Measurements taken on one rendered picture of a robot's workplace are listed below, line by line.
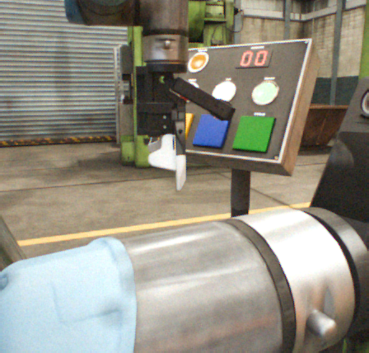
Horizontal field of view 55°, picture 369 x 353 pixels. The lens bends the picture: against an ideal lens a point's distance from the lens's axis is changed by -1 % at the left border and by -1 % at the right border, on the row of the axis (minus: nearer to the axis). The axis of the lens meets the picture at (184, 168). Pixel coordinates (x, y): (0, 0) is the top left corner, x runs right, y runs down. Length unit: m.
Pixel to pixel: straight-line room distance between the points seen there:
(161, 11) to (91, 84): 7.63
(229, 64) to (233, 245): 0.73
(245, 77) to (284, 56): 0.09
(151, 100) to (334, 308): 0.48
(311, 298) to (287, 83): 0.63
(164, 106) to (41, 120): 7.62
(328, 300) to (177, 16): 0.50
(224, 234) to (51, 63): 8.04
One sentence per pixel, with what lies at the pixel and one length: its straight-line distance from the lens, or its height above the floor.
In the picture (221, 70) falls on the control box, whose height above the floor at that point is 1.14.
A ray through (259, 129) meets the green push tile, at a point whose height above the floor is 1.02.
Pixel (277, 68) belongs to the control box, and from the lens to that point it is 0.80.
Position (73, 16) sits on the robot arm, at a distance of 0.60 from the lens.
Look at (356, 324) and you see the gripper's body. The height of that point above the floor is 0.98.
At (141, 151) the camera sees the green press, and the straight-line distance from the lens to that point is 5.23.
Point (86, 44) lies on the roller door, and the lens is 8.26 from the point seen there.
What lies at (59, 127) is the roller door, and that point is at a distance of 8.18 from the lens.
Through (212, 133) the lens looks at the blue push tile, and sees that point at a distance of 0.78.
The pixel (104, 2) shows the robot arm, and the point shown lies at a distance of 0.47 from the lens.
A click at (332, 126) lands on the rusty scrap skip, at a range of 7.37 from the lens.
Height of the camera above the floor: 1.09
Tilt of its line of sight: 12 degrees down
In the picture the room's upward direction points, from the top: straight up
